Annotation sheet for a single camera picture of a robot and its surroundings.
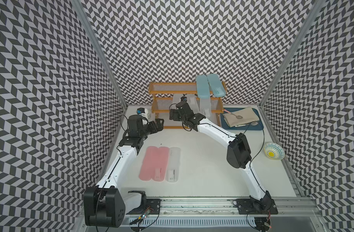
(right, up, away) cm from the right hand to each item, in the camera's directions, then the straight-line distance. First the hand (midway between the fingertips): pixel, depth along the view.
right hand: (176, 113), depth 92 cm
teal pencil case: (+25, +15, -6) cm, 30 cm away
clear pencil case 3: (-1, -29, -3) cm, 29 cm away
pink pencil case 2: (-9, -33, -8) cm, 35 cm away
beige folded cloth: (+55, 0, +19) cm, 58 cm away
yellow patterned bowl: (+63, -24, -1) cm, 67 cm away
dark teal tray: (+60, -10, +12) cm, 62 cm away
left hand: (-10, -6, -10) cm, 16 cm away
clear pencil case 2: (+10, +9, +7) cm, 16 cm away
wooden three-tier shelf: (-14, +12, +27) cm, 33 cm away
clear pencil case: (+19, +4, +1) cm, 20 cm away
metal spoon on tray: (+54, -7, +10) cm, 55 cm away
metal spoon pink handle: (+46, -2, +18) cm, 50 cm away
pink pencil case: (-17, -31, -4) cm, 36 cm away
